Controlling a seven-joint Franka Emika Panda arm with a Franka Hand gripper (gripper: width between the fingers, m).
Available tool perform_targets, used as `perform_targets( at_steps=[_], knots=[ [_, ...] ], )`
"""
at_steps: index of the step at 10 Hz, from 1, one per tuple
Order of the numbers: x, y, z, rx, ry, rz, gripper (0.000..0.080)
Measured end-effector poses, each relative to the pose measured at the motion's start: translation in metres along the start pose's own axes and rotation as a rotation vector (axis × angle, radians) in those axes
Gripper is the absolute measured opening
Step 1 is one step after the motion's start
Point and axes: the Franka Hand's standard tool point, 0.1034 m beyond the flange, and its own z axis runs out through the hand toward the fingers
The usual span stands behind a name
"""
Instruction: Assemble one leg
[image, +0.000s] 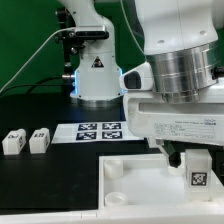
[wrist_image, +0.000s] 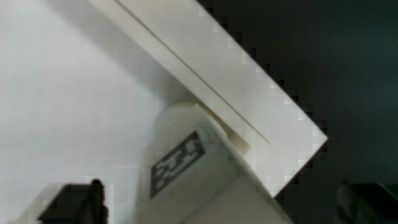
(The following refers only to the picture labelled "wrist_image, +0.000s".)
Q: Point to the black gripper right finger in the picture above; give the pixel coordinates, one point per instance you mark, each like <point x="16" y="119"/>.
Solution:
<point x="366" y="203"/>

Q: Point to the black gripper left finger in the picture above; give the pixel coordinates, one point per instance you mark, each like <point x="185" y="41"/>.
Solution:
<point x="77" y="206"/>

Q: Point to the white table leg with tag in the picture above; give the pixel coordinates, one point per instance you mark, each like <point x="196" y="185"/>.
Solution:
<point x="199" y="188"/>

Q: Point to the white square tabletop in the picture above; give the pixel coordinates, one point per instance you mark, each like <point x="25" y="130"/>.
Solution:
<point x="105" y="59"/>

